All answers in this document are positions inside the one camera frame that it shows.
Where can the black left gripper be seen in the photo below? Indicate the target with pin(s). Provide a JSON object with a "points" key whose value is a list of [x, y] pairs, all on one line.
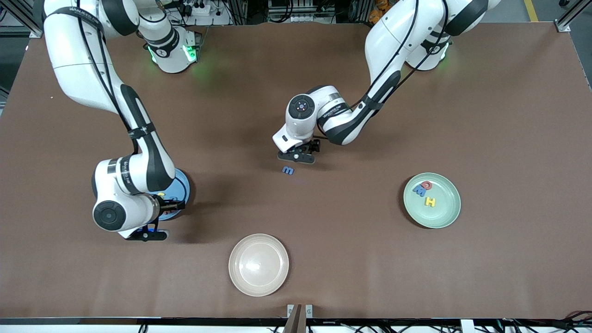
{"points": [[314, 145]]}

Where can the brown camera strut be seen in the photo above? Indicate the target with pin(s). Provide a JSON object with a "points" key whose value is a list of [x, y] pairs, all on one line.
{"points": [[293, 321]]}

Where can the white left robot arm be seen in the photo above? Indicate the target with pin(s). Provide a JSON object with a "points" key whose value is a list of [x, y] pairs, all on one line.
{"points": [[393, 37]]}

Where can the black table edge rail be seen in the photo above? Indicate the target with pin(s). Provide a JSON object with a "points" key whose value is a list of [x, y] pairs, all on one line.
{"points": [[138, 320]]}

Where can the green plate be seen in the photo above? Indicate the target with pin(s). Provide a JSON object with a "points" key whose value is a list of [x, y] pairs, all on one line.
{"points": [[444, 212]]}

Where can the beige plate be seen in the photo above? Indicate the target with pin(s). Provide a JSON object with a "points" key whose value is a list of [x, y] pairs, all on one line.
{"points": [[258, 265]]}

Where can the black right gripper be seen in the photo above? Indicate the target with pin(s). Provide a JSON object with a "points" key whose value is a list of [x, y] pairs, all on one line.
{"points": [[170, 204]]}

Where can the red foam letter G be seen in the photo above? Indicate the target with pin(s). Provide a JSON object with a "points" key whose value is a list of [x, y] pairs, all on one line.
{"points": [[429, 187]]}

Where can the aluminium frame post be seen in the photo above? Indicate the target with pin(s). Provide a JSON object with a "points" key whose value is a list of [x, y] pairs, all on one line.
{"points": [[570, 16], [23, 18]]}

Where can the blue foam capital W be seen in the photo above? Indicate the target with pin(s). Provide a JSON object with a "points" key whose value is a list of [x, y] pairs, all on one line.
{"points": [[419, 191]]}

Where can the blue plate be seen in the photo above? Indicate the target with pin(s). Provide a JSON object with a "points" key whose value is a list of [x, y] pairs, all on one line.
{"points": [[183, 185]]}

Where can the blue foam small m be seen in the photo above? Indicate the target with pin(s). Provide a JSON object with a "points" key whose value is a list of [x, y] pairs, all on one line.
{"points": [[288, 171]]}

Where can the metal equipment rack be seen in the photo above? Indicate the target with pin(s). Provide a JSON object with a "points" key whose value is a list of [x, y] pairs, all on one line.
{"points": [[296, 10]]}

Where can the small metal bracket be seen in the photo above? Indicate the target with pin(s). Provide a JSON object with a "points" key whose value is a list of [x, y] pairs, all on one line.
{"points": [[309, 311]]}

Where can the yellow foam letter H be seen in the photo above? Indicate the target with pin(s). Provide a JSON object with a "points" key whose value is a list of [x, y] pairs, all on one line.
{"points": [[430, 202]]}

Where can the white power strip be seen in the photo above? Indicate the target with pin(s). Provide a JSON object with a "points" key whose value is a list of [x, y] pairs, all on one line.
{"points": [[201, 8]]}

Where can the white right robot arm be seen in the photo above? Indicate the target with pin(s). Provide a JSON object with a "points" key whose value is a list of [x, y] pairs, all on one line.
{"points": [[78, 60]]}

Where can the bag of oranges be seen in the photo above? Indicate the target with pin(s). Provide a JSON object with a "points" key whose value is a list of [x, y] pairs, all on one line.
{"points": [[377, 11]]}

